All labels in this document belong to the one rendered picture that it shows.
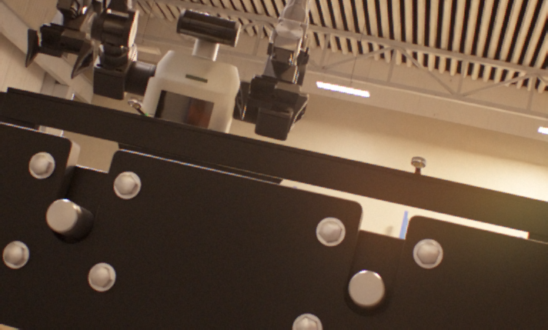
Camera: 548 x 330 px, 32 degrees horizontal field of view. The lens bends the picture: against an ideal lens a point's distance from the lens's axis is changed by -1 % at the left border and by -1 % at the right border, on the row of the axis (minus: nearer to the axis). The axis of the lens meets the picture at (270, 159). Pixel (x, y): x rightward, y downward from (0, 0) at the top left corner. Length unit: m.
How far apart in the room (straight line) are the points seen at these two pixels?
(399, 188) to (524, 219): 0.24
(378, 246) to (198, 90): 1.59
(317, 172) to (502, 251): 1.00
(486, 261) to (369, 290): 0.11
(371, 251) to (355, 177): 0.94
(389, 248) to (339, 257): 0.05
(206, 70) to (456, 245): 1.74
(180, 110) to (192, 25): 0.23
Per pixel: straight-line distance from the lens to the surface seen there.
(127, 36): 2.46
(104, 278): 0.93
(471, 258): 0.90
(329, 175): 1.87
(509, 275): 0.90
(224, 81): 2.56
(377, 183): 1.86
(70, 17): 2.05
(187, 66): 2.58
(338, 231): 0.89
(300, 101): 1.94
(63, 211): 0.93
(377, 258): 0.92
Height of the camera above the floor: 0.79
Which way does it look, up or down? 10 degrees up
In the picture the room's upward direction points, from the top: 14 degrees clockwise
